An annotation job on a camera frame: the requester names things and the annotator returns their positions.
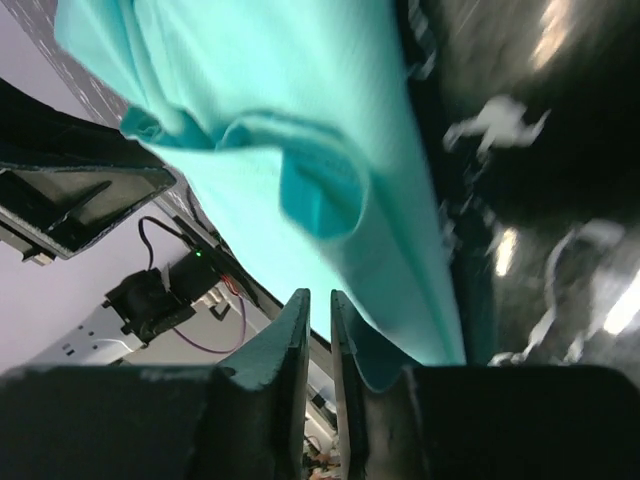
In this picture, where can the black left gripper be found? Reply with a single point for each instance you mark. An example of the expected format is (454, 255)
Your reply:
(66, 183)

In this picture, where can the teal t shirt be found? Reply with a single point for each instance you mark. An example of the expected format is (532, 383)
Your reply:
(292, 123)

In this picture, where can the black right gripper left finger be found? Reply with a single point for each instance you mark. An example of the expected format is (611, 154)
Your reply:
(241, 418)

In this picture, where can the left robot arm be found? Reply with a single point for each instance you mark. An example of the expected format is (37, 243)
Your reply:
(225, 317)

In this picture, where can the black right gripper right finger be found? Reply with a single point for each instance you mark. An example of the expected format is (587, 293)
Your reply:
(398, 419)

